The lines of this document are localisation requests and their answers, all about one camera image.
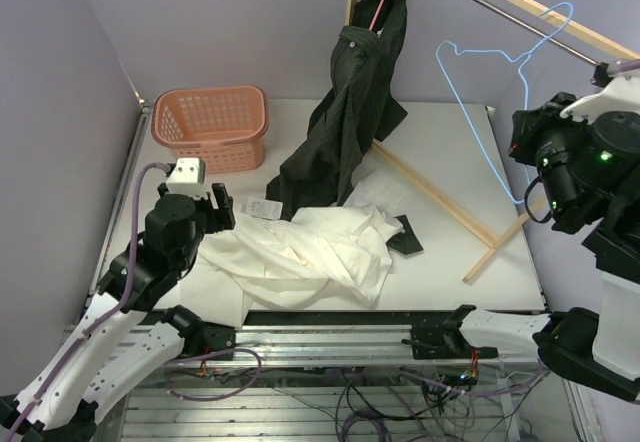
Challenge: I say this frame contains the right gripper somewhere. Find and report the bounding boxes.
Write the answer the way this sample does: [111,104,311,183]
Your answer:
[507,91,610,225]

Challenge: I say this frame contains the white shirt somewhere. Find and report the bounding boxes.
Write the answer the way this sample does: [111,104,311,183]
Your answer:
[180,170,407,327]

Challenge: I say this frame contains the dark striped shirt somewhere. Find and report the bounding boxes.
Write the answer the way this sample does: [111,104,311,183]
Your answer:
[264,0,426,258]

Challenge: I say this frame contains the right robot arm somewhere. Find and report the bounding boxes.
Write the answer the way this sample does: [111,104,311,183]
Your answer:
[403,92,639,404]

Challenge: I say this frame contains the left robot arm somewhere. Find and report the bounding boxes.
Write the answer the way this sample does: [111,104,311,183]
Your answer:
[1,184,235,441]

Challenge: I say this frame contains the pink plastic basket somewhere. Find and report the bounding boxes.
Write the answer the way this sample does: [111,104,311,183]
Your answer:
[151,85,269,174]

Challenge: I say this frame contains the metal hanging rod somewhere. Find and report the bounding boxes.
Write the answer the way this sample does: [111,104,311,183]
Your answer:
[469,0,598,67]

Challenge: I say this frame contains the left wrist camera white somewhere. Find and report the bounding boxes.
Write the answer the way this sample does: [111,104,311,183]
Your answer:
[165,157,209,200]

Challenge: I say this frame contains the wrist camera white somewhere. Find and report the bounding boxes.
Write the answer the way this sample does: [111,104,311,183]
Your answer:
[165,157,209,200]
[560,59,639,123]

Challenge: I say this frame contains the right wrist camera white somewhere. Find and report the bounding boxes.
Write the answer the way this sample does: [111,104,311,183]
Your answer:
[560,59,639,123]

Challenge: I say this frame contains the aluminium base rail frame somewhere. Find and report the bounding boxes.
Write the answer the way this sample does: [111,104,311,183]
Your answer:
[54,99,591,442]

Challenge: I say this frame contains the wooden clothes rack frame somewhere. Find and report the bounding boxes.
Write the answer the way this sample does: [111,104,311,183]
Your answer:
[345,0,640,284]

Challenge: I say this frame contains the tangled cables under table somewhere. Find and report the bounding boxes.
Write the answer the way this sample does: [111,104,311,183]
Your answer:
[167,341,551,442]

